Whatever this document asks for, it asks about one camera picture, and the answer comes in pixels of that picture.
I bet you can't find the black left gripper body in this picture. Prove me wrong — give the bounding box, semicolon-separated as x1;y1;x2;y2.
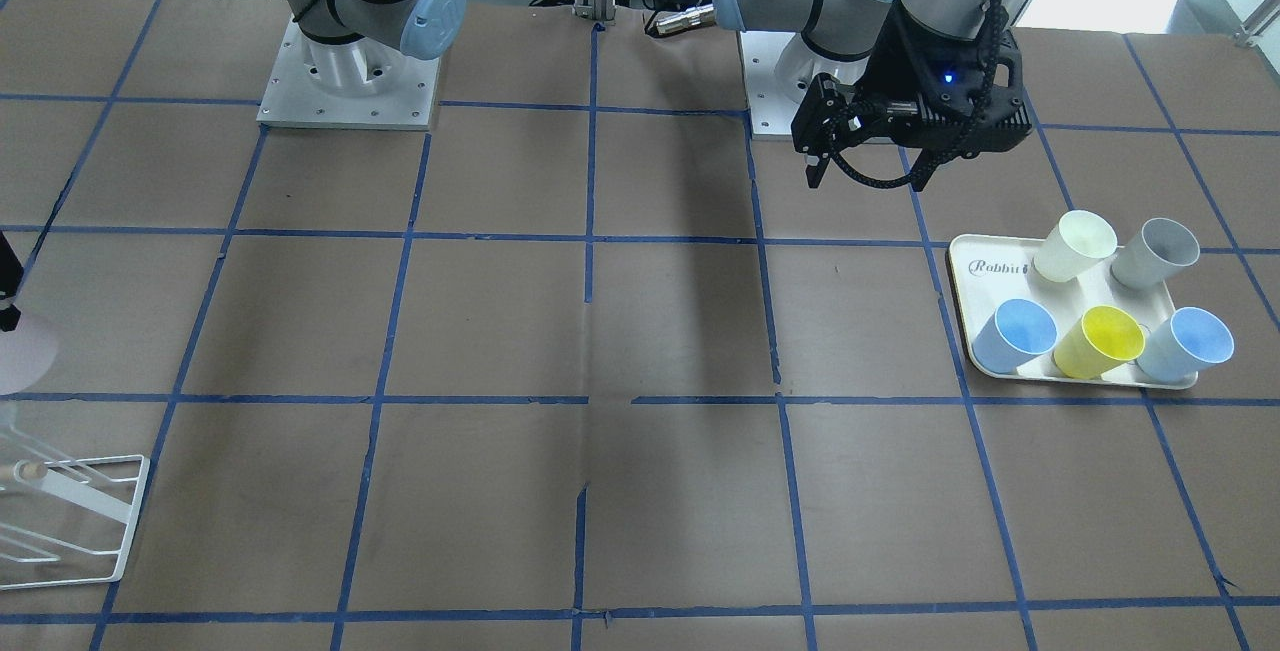
792;6;1033;153

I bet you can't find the pink cup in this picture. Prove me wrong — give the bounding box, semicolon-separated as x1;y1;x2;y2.
1;304;59;395

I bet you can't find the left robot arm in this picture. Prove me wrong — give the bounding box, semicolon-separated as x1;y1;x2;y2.
713;0;1033;191

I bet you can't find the cream white cup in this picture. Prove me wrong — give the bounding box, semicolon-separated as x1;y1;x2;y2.
1033;208;1117;283

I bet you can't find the blue cup near tray corner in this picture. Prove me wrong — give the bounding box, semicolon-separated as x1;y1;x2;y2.
972;297;1059;373

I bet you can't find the grey cup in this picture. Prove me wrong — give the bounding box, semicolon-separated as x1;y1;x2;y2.
1110;217;1201;290

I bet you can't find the yellow cup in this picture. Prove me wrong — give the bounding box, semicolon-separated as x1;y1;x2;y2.
1052;304;1146;379

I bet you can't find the light blue cup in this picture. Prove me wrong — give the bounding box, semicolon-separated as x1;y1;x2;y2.
1135;306;1236;385

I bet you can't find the cream rabbit tray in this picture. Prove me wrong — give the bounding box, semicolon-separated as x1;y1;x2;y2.
947;235;1199;390

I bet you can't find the silver cylindrical connector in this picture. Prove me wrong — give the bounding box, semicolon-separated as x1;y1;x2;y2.
644;3;716;38

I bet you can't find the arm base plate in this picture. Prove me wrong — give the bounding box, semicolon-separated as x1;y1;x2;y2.
257;22;440;132
739;31;868;142

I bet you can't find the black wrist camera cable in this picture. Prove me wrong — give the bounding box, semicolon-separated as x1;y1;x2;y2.
829;0;1006;192

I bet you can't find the white wire cup rack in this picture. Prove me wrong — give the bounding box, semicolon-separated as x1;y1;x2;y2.
1;402;150;591

